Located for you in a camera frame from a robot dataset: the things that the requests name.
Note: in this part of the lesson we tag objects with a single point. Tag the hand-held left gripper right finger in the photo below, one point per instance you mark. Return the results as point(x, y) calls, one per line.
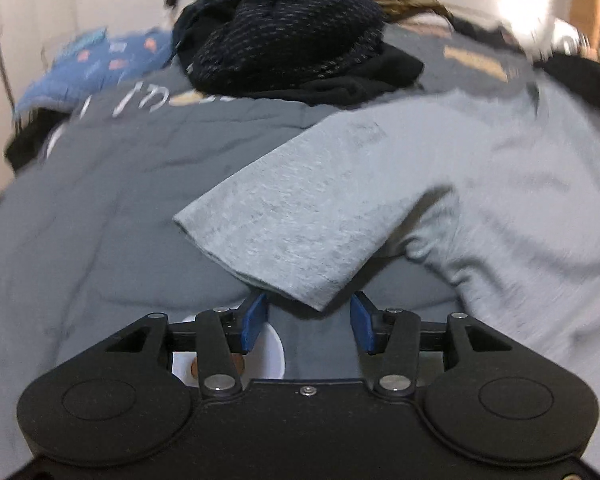
point(361, 321)

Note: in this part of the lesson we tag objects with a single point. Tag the grey t-shirt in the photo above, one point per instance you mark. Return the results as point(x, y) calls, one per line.
point(305, 210)

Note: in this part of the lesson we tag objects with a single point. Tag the dark cloth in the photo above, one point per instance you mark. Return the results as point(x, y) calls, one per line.
point(475, 30)

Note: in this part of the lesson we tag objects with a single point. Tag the black garment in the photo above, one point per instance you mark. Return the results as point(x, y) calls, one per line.
point(370, 75)

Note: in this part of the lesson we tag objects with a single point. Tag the brown folded cloth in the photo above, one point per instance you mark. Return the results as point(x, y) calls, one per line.
point(410, 2)

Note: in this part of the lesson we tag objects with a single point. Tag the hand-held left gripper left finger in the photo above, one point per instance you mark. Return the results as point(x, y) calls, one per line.
point(254, 321)

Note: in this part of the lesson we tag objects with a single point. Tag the dark patterned garment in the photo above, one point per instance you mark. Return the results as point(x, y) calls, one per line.
point(290, 30)

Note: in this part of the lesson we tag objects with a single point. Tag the stack of black clothes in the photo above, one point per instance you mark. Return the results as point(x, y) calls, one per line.
point(580, 75)

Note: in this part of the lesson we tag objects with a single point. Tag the grey printed quilt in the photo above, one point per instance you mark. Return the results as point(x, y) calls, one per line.
point(105, 185)

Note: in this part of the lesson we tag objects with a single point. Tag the blue printed blanket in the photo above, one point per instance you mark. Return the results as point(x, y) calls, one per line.
point(95, 60)

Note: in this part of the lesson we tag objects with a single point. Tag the white fan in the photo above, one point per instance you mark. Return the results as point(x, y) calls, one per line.
point(565, 35)

